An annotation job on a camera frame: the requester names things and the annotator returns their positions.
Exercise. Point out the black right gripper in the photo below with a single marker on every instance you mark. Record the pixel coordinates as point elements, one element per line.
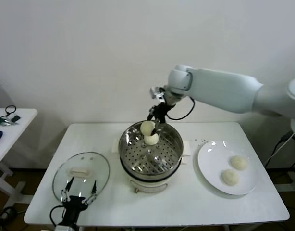
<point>160,111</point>

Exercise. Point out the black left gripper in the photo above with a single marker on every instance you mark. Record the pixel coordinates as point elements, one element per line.
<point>73,207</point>

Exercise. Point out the white steamed baozi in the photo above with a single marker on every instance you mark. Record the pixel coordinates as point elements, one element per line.
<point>238,162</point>
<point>230,177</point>
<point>151,140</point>
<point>146,127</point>

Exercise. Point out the glass pot lid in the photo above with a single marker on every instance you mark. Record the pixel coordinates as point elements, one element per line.
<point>97,168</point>

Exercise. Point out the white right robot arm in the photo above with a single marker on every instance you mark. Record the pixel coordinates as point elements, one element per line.
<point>222,89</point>

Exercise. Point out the perforated steel steamer basket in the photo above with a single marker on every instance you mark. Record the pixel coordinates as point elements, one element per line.
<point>171,136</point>

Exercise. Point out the white electric cooker pot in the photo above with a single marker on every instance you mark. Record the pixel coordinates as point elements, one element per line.
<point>150,185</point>

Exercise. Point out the white round plate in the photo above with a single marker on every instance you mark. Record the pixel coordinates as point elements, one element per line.
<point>214,158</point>

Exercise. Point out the white side table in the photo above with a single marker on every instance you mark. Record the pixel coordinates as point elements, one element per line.
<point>17,134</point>

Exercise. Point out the small black device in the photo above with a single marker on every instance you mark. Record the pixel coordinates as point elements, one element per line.
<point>15,118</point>

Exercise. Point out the silver hand tools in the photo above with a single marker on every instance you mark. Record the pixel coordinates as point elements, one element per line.
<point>10,122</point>

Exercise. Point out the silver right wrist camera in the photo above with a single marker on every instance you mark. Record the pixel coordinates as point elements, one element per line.
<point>157,93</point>

